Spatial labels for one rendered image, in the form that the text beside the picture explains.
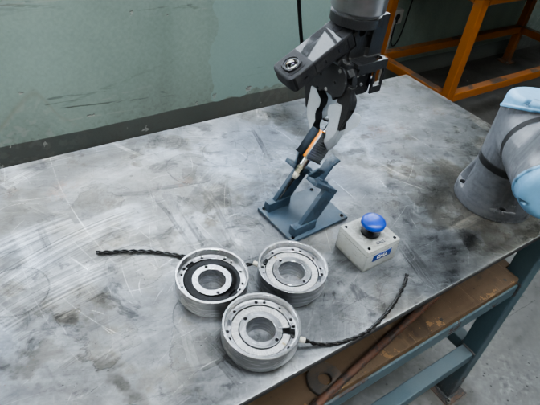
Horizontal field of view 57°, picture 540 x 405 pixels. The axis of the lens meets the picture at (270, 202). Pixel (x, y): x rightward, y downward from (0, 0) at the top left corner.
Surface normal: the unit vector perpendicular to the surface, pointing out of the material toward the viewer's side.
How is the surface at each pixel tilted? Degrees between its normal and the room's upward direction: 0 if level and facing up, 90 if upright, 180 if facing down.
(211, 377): 0
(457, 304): 0
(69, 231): 0
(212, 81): 90
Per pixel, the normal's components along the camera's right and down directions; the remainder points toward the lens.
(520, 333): 0.11, -0.76
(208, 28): 0.55, 0.58
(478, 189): -0.78, 0.02
